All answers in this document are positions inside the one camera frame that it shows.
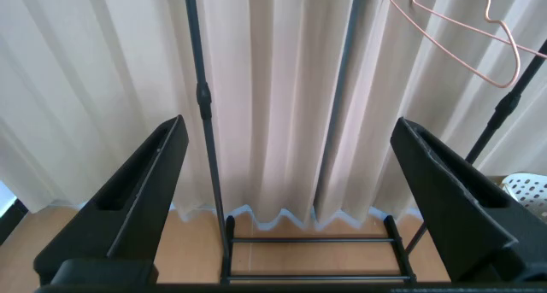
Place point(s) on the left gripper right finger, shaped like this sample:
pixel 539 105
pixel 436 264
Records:
pixel 466 224

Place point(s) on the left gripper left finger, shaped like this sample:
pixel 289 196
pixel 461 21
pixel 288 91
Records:
pixel 128 233

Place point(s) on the white laundry basket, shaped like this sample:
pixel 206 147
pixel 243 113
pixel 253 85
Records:
pixel 525 176

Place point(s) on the black clothes rack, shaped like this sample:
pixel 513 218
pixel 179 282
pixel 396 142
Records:
pixel 204 101

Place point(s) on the window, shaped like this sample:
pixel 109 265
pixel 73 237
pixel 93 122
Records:
pixel 10 216

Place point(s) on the beige curtain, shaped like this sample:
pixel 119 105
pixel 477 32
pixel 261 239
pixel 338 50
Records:
pixel 278 92

